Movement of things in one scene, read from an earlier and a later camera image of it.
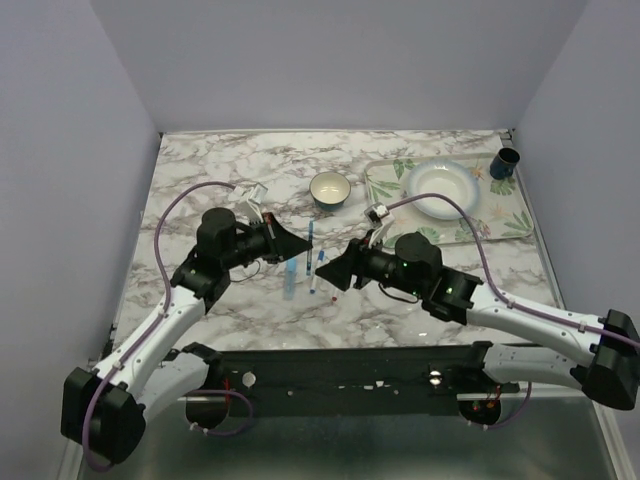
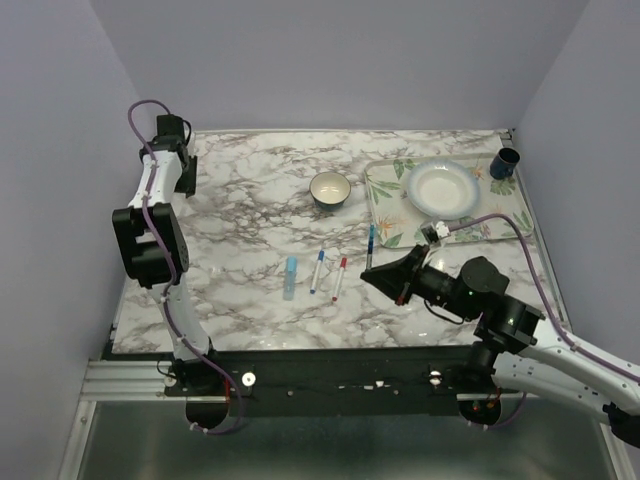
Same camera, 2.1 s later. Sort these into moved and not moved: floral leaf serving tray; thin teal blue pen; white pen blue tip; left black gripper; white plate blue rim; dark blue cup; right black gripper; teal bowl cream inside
Moved: right black gripper; left black gripper; thin teal blue pen
Not moved: white plate blue rim; floral leaf serving tray; white pen blue tip; teal bowl cream inside; dark blue cup
